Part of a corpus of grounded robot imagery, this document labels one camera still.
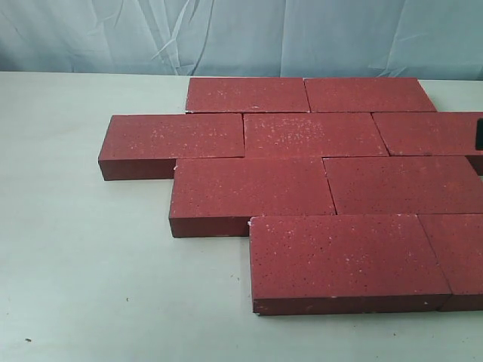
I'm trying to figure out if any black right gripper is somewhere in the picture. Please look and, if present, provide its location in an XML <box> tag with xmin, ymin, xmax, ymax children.
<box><xmin>475</xmin><ymin>118</ymin><xmax>483</xmax><ymax>149</ymax></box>

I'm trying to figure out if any red brick moved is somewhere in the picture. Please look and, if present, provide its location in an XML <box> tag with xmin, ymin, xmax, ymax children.
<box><xmin>169</xmin><ymin>158</ymin><xmax>336</xmax><ymax>238</ymax></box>

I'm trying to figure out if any red brick front right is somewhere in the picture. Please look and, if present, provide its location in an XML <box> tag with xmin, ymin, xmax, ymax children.
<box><xmin>418</xmin><ymin>214</ymin><xmax>482</xmax><ymax>311</ymax></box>

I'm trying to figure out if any red brick second row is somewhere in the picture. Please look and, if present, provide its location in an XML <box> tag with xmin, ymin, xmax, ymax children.
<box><xmin>323</xmin><ymin>156</ymin><xmax>482</xmax><ymax>214</ymax></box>

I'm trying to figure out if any red brick back far right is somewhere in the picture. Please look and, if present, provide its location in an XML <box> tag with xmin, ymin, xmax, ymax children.
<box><xmin>304</xmin><ymin>78</ymin><xmax>436</xmax><ymax>112</ymax></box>

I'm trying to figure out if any red brick front row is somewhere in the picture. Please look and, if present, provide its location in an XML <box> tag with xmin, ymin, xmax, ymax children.
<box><xmin>249</xmin><ymin>214</ymin><xmax>452</xmax><ymax>315</ymax></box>

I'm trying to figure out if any white backdrop curtain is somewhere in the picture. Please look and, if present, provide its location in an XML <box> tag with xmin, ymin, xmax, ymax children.
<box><xmin>1</xmin><ymin>1</ymin><xmax>482</xmax><ymax>80</ymax></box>

